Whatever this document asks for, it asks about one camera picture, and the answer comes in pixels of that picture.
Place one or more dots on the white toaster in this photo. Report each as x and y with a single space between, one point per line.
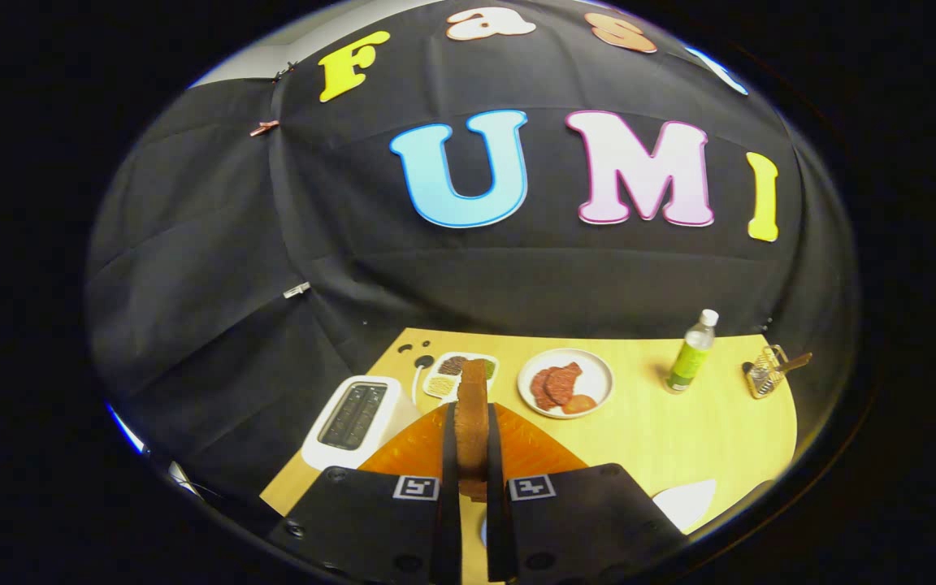
354 418

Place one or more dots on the reddish cloth clip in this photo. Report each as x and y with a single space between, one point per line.
265 127

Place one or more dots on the brown meat slice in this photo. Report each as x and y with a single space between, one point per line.
541 390
567 382

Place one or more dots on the round white plate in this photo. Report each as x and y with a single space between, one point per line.
596 374

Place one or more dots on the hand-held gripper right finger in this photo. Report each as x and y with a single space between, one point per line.
495 504

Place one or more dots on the white bread slice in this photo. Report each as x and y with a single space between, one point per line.
473 422

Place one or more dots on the lit screen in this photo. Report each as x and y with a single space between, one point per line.
127 428

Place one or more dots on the green label water bottle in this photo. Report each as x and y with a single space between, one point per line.
689 361

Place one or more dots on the silver cloth clip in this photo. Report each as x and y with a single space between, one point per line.
297 289

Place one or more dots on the black backdrop cloth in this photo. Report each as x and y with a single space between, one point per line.
208 244

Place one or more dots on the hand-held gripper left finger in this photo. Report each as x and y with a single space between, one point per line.
450 504

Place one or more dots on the white divided seed dish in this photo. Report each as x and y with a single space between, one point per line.
440 383

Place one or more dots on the red tomato slice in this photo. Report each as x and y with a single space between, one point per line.
580 404

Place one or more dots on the white square plate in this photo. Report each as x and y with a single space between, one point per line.
686 502

